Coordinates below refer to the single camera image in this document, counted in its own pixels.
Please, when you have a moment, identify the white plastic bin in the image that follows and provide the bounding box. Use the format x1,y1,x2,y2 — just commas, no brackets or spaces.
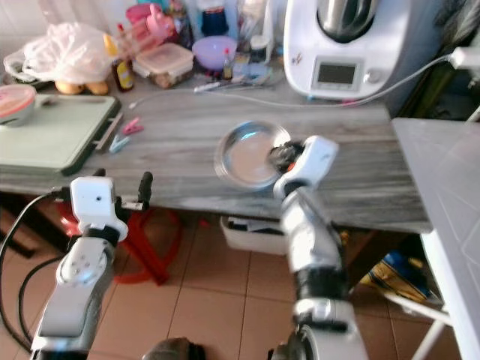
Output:
221,216,290,256

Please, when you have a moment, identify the pink plastic jug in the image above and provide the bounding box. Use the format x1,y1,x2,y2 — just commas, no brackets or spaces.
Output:
126,3,173,52

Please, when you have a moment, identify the pale green cutting board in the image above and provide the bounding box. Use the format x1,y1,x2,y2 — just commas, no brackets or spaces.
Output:
0,94,123,178

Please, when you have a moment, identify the red plastic stool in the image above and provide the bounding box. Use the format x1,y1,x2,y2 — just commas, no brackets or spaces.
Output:
58,202,185,287

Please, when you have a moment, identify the dark sauce bottle yellow cap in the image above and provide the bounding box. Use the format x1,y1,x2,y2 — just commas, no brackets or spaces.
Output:
103,34,134,93

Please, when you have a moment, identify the small dark bottle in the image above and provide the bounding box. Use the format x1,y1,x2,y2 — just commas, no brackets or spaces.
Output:
222,48,235,82

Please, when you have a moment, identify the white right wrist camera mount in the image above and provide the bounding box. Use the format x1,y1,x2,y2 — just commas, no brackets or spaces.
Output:
272,135,340,200

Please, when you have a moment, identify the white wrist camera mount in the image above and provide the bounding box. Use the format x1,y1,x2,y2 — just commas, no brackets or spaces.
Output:
70,176,127,242
272,135,340,200

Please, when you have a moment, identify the pink lidded bowl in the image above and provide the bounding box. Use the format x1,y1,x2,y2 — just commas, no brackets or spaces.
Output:
0,84,38,127

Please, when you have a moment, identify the grey robot left foot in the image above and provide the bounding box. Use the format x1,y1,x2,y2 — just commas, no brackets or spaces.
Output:
142,337,200,360

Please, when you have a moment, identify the blue and yellow bag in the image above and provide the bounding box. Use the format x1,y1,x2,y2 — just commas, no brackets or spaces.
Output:
360,251,432,301

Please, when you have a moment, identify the clear food container pink lid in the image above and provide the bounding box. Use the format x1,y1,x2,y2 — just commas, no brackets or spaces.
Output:
133,43,195,89

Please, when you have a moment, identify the white plastic bag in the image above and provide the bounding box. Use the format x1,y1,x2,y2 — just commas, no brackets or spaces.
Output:
4,22,113,85

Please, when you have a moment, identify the white pen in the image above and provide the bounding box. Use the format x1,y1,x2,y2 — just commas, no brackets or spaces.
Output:
193,81,224,94

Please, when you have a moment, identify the grey robot right foot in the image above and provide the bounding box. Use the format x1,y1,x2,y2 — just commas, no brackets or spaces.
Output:
270,343,308,360

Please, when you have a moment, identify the white kitchen cooking machine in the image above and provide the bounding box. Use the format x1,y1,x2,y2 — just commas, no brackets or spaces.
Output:
283,0,425,102

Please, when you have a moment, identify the round metal plate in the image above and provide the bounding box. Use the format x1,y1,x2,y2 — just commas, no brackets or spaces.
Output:
214,121,292,190

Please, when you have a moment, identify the pink clothes peg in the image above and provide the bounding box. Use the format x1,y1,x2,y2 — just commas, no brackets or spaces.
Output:
122,117,145,136

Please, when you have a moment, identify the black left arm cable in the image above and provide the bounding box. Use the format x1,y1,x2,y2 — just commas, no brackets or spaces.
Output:
0,187,73,353
18,256,62,342

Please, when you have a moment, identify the grey robot foot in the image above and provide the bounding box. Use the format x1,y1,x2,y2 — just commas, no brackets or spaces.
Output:
270,343,308,360
142,337,200,360

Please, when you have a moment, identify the dark blue jar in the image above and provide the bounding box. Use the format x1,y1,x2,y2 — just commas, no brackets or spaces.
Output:
199,4,230,38

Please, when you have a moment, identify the purple plastic bowl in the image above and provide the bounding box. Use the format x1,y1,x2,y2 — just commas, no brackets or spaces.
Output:
191,35,239,73

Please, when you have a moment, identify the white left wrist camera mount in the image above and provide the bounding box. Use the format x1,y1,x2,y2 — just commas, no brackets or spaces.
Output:
70,176,127,242

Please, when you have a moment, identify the white folding table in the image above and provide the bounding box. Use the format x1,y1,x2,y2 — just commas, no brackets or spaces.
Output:
390,118,480,360

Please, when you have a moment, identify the blue clothes peg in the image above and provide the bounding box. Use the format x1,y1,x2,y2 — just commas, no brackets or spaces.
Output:
110,135,132,155

